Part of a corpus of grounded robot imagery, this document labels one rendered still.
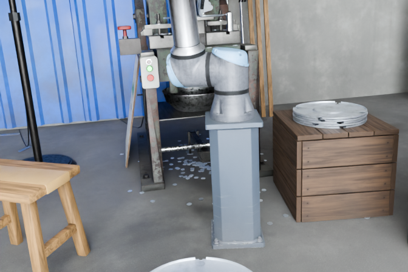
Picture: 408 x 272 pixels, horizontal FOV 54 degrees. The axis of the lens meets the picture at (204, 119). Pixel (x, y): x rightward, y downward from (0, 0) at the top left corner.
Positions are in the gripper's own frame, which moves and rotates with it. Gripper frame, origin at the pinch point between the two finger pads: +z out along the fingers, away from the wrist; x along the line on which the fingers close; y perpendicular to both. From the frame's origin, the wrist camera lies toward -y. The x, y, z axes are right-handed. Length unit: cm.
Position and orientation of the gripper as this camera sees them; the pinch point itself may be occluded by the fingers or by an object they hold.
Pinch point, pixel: (199, 14)
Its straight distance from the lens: 183.5
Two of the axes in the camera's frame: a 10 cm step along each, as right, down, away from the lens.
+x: -2.2, -6.2, 7.5
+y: 9.7, -1.0, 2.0
